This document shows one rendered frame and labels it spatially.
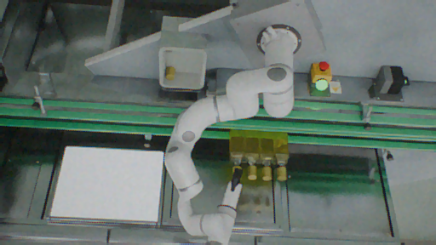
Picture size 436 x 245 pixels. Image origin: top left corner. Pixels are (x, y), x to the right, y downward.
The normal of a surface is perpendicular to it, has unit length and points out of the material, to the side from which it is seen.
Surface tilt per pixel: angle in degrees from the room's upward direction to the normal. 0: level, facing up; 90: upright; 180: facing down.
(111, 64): 0
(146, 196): 90
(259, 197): 90
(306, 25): 5
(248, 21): 5
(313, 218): 90
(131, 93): 90
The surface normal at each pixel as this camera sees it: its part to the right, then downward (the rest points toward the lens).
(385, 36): -0.02, 0.81
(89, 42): 0.08, -0.59
